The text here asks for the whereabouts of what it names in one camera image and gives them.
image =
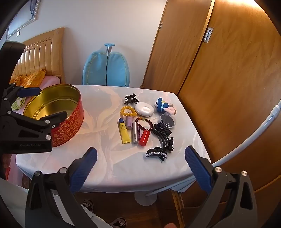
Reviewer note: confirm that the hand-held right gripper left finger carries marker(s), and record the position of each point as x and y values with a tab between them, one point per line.
84	168

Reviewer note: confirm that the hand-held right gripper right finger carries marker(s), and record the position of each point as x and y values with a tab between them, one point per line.
197	168

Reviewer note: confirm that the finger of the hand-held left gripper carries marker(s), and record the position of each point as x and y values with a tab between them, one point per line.
57	117
29	91

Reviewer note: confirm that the red round tin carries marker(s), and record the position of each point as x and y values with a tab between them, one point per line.
70	131

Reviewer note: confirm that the black bow hair claw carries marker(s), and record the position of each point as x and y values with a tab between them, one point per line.
162	131

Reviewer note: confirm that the yellow tube with blue cap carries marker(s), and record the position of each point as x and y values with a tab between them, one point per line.
124	133

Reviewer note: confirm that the small round metal lid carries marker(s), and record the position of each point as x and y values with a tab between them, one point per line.
168	121

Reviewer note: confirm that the red cylinder case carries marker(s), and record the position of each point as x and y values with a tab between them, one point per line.
144	138

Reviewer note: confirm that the blue plush doll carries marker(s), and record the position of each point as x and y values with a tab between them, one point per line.
161	104

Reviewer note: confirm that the black bow hair clip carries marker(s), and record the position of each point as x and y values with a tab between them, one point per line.
131	99

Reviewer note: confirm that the white oval compact case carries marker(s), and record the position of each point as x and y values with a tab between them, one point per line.
144	109

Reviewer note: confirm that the person's right hand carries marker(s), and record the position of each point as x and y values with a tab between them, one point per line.
170	225

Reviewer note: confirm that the orange frilled pillow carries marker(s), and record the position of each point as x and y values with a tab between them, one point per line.
33	79

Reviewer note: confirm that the green cabbage plush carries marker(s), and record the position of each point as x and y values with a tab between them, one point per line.
18	103

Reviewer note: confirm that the panda print slipper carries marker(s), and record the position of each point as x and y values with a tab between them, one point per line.
87	205
118	223

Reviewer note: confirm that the person's pale trousers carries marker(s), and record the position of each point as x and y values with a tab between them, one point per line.
15	201

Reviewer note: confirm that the white round table base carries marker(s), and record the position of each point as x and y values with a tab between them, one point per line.
146	198

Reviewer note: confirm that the silver purple lipstick tube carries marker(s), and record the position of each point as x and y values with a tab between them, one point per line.
135	134

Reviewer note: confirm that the white metal tube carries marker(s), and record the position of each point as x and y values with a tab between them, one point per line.
252	136

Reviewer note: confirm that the silver framed picture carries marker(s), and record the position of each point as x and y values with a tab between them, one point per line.
22	15

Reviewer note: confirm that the blue padded chair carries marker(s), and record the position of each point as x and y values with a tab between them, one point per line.
118	70

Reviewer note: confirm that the wooden door with keyhole plate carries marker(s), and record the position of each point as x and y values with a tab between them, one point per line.
171	54

